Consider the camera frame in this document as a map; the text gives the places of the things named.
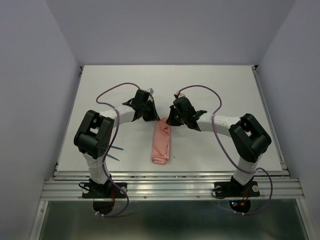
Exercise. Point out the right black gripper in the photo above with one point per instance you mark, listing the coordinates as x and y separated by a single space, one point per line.
170 120

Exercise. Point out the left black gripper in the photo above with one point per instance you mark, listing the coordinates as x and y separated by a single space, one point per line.
154 116

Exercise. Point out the pink satin napkin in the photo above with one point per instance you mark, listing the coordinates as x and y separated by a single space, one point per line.
160 152

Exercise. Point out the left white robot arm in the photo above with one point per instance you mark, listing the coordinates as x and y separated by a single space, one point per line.
93 137

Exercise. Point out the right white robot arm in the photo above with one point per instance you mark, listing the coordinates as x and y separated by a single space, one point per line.
250 139

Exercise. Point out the teal plastic utensil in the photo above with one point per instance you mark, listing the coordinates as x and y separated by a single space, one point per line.
116 147

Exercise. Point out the teal plastic spoon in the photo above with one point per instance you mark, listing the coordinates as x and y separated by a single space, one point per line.
112 157

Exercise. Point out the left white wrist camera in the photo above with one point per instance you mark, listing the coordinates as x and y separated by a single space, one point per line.
151 91

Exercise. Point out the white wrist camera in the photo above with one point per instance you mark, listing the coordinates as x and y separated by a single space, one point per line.
151 91
178 95

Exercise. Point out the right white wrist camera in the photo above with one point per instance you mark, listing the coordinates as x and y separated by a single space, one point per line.
178 95

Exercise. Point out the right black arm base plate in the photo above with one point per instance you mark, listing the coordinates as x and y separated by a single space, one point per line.
228 189

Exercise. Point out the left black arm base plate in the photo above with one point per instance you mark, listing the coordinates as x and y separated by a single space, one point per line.
92 190

